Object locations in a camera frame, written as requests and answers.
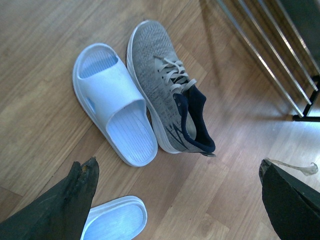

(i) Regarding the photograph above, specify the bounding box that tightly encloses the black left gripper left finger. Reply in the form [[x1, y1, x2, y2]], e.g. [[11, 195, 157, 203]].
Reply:
[[0, 157, 100, 240]]

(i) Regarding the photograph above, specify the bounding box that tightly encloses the grey knit sneaker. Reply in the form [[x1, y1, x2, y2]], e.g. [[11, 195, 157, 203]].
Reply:
[[126, 20, 216, 157]]

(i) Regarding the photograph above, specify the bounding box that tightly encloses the black metal shoe rack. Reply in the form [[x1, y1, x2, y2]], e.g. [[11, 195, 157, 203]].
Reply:
[[217, 0, 320, 123]]

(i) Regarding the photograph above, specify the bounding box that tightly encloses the light blue slide sandal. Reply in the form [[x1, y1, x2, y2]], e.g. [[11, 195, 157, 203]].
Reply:
[[72, 43, 158, 167], [80, 195, 148, 240]]

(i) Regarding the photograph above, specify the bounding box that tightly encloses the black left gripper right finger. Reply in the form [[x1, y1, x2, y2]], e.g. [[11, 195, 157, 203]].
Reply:
[[259, 158, 320, 240]]

